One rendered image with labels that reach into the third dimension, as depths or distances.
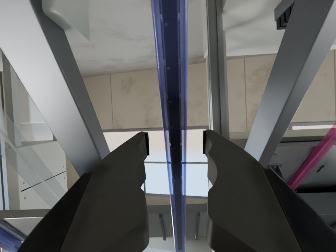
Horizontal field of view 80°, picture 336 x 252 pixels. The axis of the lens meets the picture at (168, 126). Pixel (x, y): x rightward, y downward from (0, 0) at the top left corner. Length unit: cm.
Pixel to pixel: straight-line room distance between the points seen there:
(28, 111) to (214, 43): 306
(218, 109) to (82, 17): 47
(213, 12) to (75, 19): 51
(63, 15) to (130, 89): 370
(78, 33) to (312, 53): 23
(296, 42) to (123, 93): 373
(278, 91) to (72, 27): 25
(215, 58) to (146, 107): 315
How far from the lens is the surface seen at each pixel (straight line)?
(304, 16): 28
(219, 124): 61
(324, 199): 57
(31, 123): 346
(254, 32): 86
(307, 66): 27
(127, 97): 388
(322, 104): 371
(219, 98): 61
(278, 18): 71
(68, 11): 20
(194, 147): 350
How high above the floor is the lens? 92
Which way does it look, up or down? 2 degrees up
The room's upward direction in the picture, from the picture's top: 177 degrees clockwise
